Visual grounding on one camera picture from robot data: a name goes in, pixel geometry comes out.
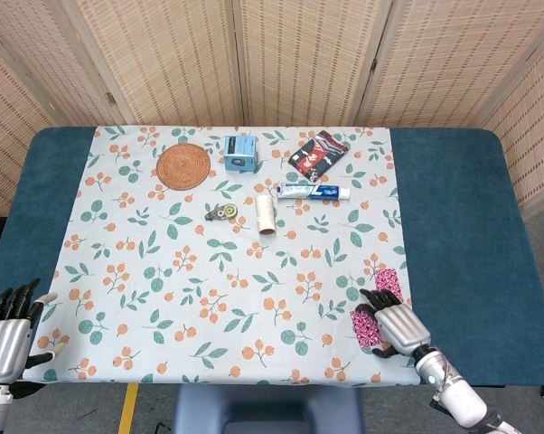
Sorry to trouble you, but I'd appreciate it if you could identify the round woven rattan coaster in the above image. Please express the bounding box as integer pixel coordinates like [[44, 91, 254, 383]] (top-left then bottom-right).
[[155, 143, 211, 191]]

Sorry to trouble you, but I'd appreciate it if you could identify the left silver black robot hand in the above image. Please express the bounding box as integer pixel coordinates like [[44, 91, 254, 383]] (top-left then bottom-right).
[[0, 277, 68, 385]]

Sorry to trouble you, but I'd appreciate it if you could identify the white blue toothpaste tube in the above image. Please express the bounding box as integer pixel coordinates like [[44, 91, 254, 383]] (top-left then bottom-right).
[[277, 182, 352, 203]]

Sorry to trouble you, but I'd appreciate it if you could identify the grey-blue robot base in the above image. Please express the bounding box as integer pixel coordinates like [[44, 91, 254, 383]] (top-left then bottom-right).
[[172, 383, 366, 434]]

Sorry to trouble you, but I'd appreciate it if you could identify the bamboo folding screen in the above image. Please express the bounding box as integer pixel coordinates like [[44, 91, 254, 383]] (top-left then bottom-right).
[[0, 0, 544, 222]]

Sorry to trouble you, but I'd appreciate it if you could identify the cardboard paper roll tube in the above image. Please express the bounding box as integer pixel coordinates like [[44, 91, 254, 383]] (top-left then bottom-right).
[[255, 194, 277, 237]]

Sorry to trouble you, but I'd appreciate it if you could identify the yellow floor tape strip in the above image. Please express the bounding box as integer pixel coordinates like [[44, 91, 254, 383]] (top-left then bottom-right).
[[117, 382, 140, 434]]

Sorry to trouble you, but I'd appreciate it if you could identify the correction tape dispenser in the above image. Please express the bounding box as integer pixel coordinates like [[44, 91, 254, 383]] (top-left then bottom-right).
[[203, 203, 239, 222]]

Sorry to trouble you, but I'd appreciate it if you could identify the light blue cardboard box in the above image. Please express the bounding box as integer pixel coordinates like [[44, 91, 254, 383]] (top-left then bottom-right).
[[222, 134, 259, 173]]

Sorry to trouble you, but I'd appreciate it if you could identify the magenta patterned cloth square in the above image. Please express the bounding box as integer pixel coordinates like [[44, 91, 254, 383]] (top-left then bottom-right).
[[350, 309, 384, 348]]

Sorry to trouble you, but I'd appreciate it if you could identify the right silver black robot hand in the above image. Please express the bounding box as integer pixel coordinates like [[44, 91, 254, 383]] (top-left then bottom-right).
[[353, 288, 432, 361]]

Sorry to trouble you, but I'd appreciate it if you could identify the red black floral pouch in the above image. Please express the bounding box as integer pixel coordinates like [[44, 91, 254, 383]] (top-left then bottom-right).
[[288, 130, 351, 183]]

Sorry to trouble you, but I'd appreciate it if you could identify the floral orange-berry tablecloth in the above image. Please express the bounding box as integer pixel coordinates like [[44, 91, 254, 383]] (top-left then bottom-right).
[[22, 125, 421, 386]]

